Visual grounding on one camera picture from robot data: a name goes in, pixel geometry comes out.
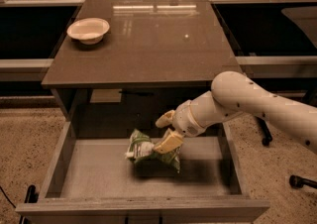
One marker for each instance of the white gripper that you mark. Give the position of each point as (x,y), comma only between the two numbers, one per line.
(183,119)

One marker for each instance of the green jalapeno chip bag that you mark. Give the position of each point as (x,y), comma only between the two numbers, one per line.
(141,148)

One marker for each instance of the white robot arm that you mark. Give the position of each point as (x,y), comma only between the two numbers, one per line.
(231,94)

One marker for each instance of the grey cabinet with counter top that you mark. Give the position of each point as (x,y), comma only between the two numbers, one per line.
(156,55)

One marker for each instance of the open grey top drawer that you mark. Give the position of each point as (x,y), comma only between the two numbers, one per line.
(89,181)

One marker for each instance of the black chair leg with caster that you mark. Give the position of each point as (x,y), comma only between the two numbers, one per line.
(267,137)

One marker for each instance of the white paper bowl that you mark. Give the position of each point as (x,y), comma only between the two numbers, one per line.
(89,31)

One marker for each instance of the black caster wheel right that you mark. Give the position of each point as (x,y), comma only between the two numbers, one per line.
(296,181)

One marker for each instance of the black caster bottom left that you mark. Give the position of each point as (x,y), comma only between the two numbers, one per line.
(31,197)

